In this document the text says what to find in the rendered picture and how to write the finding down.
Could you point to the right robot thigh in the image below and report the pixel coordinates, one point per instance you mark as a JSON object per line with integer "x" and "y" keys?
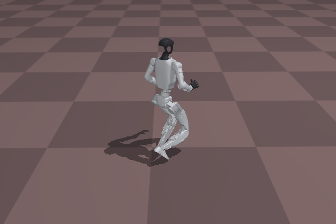
{"x": 180, "y": 115}

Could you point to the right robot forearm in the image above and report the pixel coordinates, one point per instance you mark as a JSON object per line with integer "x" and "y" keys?
{"x": 188, "y": 88}

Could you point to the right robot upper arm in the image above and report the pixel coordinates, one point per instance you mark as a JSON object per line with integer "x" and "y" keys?
{"x": 177, "y": 66}

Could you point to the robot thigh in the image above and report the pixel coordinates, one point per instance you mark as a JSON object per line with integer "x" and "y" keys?
{"x": 180, "y": 115}
{"x": 171, "y": 120}

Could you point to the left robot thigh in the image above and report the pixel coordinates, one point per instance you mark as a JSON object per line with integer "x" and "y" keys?
{"x": 171, "y": 120}

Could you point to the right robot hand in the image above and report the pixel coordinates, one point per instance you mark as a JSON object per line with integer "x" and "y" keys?
{"x": 193, "y": 84}

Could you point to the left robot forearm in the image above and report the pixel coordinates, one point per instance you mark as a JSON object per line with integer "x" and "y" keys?
{"x": 153, "y": 81}

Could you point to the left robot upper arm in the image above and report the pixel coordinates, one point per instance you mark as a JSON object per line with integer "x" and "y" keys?
{"x": 149, "y": 70}

